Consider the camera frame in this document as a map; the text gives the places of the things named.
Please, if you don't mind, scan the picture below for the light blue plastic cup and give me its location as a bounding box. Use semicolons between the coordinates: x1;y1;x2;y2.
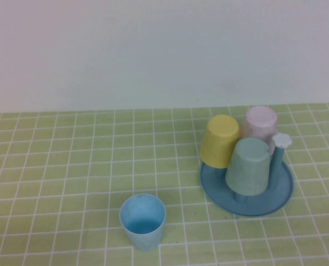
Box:
119;193;167;252

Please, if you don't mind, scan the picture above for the yellow plastic cup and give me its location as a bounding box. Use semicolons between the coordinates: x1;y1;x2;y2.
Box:
199;114;240;169

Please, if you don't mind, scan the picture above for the mint green plastic cup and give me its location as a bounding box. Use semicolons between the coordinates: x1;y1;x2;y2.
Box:
225;137;273;196

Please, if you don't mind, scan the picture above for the pink plastic cup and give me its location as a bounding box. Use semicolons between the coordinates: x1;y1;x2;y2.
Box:
241;106;278;156

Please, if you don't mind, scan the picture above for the blue cup stand with pegs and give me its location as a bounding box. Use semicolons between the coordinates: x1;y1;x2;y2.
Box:
199;132;295;217

